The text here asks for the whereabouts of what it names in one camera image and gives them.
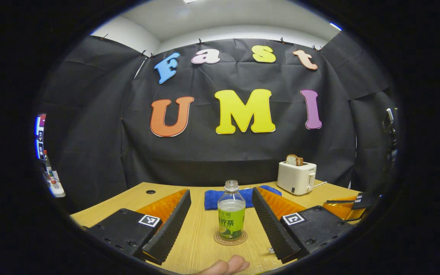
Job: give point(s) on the white power strip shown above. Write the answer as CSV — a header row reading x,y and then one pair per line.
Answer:
x,y
57,190

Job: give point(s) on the white toaster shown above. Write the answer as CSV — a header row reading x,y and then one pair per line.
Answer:
x,y
294,177

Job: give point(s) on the blue towel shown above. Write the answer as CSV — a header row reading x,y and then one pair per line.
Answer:
x,y
212,199

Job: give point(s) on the bread slice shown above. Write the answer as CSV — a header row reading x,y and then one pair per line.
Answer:
x,y
293,160

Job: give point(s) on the round wooden coaster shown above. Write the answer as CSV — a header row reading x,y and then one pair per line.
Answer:
x,y
220,241

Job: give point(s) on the computer monitor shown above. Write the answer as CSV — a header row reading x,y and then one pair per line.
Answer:
x,y
38,135

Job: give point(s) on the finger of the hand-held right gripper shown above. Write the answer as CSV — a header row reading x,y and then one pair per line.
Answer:
x,y
344,209

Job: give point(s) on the small red capped bottle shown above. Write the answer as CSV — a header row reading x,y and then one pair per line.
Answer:
x,y
49,168

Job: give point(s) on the green label water bottle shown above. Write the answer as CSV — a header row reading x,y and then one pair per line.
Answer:
x,y
231,219

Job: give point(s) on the metal fixture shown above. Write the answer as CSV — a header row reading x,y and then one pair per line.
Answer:
x,y
389,122

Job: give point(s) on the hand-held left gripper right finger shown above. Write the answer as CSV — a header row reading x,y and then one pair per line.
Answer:
x,y
271,229

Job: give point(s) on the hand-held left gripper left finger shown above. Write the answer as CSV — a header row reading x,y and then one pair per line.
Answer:
x,y
170,229

